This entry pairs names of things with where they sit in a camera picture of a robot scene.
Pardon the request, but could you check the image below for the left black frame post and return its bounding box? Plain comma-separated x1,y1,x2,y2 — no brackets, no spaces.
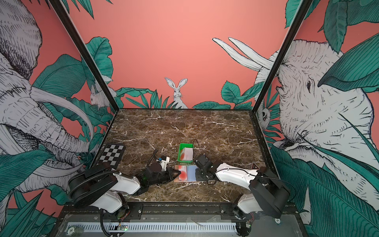
49,0,119,114

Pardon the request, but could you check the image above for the black frame post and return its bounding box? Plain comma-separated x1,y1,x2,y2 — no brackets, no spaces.
49,0,119,114
252,0,312,114

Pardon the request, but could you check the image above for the black front mounting rail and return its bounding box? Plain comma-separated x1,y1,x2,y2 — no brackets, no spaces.
58,201,302,222

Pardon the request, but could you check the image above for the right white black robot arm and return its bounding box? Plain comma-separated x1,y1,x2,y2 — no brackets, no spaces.
194,154,291,219

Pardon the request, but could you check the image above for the right black frame post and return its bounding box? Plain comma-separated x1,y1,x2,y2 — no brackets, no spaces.
252,0,312,114

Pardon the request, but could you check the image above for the pink leather card holder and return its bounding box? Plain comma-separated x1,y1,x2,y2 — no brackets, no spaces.
174,165,197,183

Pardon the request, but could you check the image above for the white slotted cable duct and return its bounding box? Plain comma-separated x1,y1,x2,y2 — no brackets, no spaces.
64,222,236,236

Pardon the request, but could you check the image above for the green plastic tray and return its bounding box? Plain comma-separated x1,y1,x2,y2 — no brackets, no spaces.
177,143,193,163

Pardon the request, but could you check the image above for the black white checkerboard plate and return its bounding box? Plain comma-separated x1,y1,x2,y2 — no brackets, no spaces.
95,143,126,169

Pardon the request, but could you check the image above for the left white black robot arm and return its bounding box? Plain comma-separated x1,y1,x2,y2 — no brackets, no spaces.
68,163,181,219

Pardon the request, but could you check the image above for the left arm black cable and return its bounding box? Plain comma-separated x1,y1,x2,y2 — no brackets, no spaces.
145,149,159,167

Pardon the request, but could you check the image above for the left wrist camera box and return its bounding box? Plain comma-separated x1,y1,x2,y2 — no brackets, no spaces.
158,156,170,172

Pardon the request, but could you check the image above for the white red credit card stack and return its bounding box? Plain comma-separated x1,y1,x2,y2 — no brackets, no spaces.
178,147,193,163

